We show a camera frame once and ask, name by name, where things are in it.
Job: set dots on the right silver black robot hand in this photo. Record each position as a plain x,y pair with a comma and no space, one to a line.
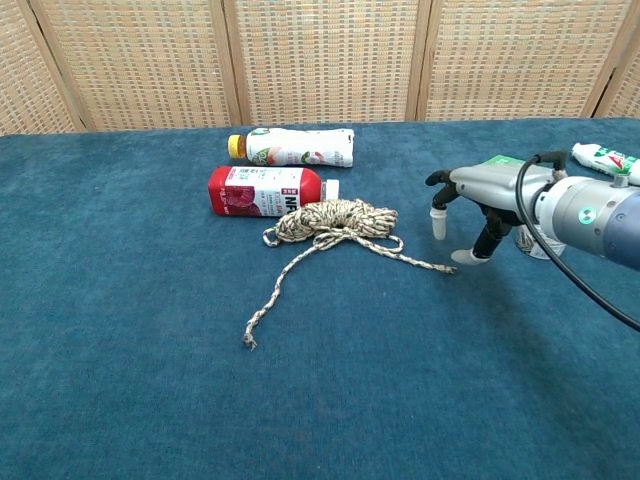
500,187

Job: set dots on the green sachet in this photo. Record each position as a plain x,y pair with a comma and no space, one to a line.
502,160

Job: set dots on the clear round plastic container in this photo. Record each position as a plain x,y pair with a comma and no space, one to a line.
525,245

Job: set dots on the small white bottle green label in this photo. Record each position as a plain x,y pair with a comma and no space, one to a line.
600,157

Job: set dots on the white bottle yellow cap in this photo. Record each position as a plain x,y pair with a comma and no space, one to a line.
295,147

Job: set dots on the woven bamboo folding screen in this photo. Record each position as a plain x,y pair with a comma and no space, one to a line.
320,60

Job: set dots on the red juice bottle white cap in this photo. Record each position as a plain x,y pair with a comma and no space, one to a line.
250,192

